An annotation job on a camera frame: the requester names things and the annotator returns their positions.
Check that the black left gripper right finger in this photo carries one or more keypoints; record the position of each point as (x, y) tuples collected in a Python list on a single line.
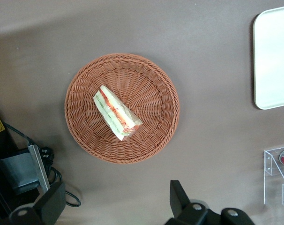
[(179, 201)]

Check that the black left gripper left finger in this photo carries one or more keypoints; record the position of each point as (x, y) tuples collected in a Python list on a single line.
[(50, 204)]

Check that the plastic-wrapped triangle sandwich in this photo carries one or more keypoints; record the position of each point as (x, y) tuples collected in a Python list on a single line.
[(116, 112)]

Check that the brown round wicker basket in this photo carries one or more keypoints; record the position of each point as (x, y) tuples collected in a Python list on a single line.
[(153, 100)]

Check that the white rectangular plastic tray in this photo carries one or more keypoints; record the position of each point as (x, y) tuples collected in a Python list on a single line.
[(273, 61)]

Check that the grey metal box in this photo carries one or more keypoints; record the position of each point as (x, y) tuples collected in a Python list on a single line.
[(17, 171)]

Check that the black power plug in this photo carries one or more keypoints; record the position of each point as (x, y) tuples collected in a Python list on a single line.
[(46, 153)]

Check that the clear acrylic stand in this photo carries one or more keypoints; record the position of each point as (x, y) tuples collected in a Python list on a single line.
[(273, 168)]

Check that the silver aluminium bracket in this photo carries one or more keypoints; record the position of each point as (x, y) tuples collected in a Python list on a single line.
[(40, 168)]

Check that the black machine frame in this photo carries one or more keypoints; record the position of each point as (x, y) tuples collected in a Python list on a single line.
[(3, 145)]

